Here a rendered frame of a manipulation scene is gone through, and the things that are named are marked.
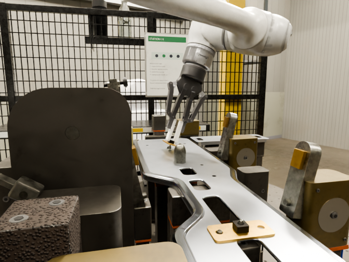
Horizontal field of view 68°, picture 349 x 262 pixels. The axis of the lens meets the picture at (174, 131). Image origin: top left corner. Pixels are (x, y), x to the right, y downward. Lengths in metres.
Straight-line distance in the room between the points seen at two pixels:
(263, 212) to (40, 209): 0.32
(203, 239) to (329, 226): 0.23
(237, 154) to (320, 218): 0.35
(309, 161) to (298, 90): 6.07
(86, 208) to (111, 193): 0.04
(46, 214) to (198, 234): 0.21
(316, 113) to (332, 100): 0.42
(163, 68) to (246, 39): 0.70
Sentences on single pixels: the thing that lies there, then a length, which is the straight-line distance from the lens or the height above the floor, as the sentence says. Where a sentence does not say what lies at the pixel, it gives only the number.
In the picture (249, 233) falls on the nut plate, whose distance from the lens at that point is 0.37.
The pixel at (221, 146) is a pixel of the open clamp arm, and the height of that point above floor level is 1.02.
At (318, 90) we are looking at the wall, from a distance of 6.29.
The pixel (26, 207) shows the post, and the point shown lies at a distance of 0.23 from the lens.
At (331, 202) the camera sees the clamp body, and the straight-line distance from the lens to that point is 0.49.
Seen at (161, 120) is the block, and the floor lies 1.06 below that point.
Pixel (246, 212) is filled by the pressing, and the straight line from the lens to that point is 0.43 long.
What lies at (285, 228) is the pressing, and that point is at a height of 1.00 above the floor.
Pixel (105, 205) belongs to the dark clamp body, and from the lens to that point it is 0.26.
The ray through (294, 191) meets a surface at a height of 1.02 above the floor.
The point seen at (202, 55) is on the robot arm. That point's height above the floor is 1.28.
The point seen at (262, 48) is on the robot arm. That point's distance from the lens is 0.73.
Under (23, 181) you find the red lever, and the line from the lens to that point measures 0.31.
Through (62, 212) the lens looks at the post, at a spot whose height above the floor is 1.10.
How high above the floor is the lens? 1.19
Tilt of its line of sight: 9 degrees down
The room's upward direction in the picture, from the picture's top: straight up
